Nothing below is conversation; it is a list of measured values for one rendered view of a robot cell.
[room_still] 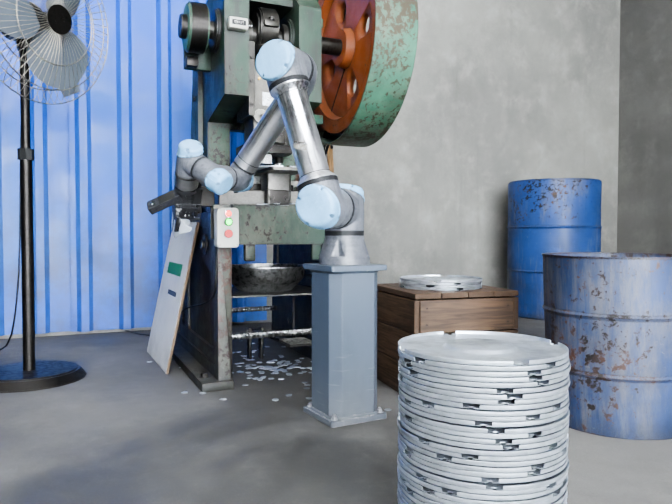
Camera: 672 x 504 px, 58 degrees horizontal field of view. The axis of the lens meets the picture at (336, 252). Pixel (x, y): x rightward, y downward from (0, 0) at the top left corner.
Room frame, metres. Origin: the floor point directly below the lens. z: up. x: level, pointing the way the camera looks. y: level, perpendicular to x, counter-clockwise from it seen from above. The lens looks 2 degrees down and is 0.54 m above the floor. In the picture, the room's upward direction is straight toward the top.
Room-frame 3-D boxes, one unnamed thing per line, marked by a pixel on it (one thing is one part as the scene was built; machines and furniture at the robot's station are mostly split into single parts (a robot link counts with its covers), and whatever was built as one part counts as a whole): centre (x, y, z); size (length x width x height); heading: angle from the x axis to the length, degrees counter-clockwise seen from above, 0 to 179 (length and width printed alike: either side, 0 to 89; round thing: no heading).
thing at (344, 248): (1.79, -0.02, 0.50); 0.15 x 0.15 x 0.10
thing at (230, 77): (2.60, 0.35, 0.83); 0.79 x 0.43 x 1.34; 24
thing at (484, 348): (1.06, -0.25, 0.34); 0.29 x 0.29 x 0.01
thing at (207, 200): (2.13, 0.48, 0.62); 0.10 x 0.06 x 0.20; 114
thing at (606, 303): (1.76, -0.82, 0.24); 0.42 x 0.42 x 0.48
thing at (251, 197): (2.47, 0.29, 0.68); 0.45 x 0.30 x 0.06; 114
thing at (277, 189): (2.31, 0.22, 0.72); 0.25 x 0.14 x 0.14; 24
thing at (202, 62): (2.38, 0.52, 1.31); 0.22 x 0.12 x 0.22; 24
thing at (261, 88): (2.43, 0.27, 1.04); 0.17 x 0.15 x 0.30; 24
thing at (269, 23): (2.47, 0.29, 1.27); 0.21 x 0.12 x 0.34; 24
